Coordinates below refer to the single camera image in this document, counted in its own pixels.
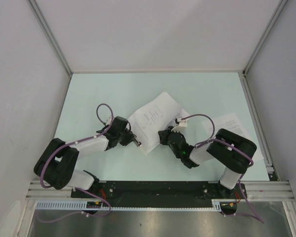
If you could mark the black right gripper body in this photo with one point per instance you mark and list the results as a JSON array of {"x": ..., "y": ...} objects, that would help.
[{"x": 177, "y": 155}]

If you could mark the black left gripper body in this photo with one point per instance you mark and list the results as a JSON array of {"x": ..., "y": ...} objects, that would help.
[{"x": 125, "y": 138}]

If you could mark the sparse text paper sheet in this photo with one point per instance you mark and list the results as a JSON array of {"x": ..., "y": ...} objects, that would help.
[{"x": 155, "y": 116}]

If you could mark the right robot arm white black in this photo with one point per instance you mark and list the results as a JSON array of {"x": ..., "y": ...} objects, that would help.
[{"x": 230, "y": 149}]

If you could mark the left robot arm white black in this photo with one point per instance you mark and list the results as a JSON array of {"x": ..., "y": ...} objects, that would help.
[{"x": 56, "y": 166}]

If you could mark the far right text paper sheet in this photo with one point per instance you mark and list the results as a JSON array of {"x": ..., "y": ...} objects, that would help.
[{"x": 232, "y": 123}]

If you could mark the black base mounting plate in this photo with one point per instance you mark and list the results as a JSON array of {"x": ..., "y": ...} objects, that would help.
[{"x": 165, "y": 194}]

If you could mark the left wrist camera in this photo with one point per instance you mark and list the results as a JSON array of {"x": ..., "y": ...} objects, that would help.
[{"x": 109, "y": 120}]

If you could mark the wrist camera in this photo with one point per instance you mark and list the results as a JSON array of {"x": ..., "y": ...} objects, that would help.
[
  {"x": 109, "y": 120},
  {"x": 181, "y": 125}
]

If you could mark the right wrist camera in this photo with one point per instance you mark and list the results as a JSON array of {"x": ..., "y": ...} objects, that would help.
[{"x": 181, "y": 125}]

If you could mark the grey slotted cable duct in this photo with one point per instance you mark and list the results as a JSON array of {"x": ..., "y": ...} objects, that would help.
[{"x": 86, "y": 205}]

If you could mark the aluminium front frame rail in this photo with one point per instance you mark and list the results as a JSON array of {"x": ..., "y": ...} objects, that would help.
[{"x": 256, "y": 191}]

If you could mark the left aluminium corner post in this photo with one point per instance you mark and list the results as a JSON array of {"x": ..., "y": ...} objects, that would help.
[{"x": 38, "y": 14}]

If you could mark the aluminium corner post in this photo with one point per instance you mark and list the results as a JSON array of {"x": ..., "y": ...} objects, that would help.
[
  {"x": 38, "y": 14},
  {"x": 265, "y": 34}
]

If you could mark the right aluminium corner post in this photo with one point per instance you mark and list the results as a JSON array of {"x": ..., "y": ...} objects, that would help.
[{"x": 265, "y": 34}]

